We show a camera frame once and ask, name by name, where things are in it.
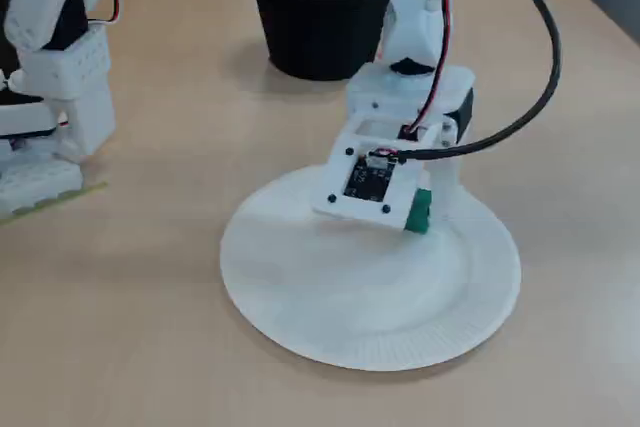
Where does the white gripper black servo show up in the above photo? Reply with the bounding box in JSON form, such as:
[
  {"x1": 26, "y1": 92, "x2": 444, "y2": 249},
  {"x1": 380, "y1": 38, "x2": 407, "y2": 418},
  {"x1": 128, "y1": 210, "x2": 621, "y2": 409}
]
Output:
[{"x1": 347, "y1": 64, "x2": 476, "y2": 221}]

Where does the green block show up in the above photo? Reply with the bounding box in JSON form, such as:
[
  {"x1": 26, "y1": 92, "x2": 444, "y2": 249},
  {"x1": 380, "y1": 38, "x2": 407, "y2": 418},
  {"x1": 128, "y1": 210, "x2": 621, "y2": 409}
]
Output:
[{"x1": 403, "y1": 185, "x2": 435, "y2": 237}]

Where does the white paper plate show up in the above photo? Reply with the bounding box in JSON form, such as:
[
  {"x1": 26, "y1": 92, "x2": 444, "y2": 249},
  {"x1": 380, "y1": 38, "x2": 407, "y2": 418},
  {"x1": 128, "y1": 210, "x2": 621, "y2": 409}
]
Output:
[{"x1": 219, "y1": 161, "x2": 522, "y2": 372}]

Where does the black pot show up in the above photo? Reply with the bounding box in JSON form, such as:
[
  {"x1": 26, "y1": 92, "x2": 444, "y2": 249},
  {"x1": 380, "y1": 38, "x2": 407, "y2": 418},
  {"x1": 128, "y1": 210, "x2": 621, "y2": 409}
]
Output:
[{"x1": 249, "y1": 0, "x2": 396, "y2": 82}]

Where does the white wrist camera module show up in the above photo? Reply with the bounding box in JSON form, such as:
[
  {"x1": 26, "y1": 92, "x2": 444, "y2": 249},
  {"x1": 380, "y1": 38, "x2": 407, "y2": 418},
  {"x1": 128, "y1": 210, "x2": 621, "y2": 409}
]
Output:
[{"x1": 310, "y1": 115, "x2": 437, "y2": 233}]

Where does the thick black camera cable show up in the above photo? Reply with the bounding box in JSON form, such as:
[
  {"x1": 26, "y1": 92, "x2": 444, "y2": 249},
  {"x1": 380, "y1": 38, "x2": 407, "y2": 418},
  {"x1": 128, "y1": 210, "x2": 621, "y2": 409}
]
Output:
[{"x1": 397, "y1": 0, "x2": 564, "y2": 164}]

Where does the green base plate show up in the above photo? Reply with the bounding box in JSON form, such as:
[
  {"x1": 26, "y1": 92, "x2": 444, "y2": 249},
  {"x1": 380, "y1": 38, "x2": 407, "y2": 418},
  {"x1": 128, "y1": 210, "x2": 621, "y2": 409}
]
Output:
[{"x1": 0, "y1": 180, "x2": 110, "y2": 222}]

